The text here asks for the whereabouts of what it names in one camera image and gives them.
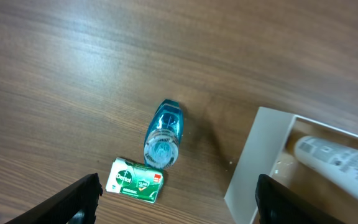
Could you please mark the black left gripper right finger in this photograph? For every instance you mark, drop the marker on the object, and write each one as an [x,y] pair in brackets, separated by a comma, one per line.
[278,205]

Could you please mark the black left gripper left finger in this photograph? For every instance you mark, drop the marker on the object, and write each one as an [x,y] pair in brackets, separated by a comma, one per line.
[75,204]

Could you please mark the white lotion tube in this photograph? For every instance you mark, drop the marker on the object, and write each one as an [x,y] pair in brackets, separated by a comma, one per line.
[335,162]

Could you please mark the blue mouthwash bottle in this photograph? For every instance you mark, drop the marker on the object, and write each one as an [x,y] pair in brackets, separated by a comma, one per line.
[163,137]

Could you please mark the green Dettol soap bar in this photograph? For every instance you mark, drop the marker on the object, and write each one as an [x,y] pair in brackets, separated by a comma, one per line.
[134,180]

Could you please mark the white cardboard box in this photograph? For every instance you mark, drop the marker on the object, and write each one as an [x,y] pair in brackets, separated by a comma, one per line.
[269,150]

